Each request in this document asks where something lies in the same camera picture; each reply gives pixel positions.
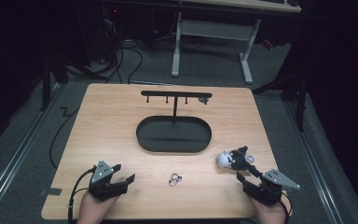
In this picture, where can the black computer tower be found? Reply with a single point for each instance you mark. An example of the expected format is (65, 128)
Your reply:
(110, 28)

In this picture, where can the white-framed wooden desk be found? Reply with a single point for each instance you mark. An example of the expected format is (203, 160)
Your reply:
(214, 29)

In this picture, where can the metal floor rail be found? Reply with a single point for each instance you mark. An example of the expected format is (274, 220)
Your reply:
(15, 155)
(317, 174)

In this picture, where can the small red object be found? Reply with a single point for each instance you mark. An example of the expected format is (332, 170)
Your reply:
(268, 44)

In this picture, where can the grey tape strip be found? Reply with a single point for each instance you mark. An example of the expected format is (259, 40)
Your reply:
(52, 191)

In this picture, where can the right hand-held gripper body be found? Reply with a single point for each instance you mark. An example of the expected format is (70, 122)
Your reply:
(268, 193)

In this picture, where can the black metal stand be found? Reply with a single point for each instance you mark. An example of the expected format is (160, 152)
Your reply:
(45, 84)
(300, 105)

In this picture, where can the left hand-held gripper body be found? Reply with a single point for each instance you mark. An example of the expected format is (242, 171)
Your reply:
(101, 182)

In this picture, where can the person's right hand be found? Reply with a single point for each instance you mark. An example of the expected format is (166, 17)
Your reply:
(273, 214)

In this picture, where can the black key rack with tray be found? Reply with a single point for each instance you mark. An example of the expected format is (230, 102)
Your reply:
(174, 137)

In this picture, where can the person's left hand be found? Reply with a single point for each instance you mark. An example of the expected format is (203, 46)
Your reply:
(91, 210)

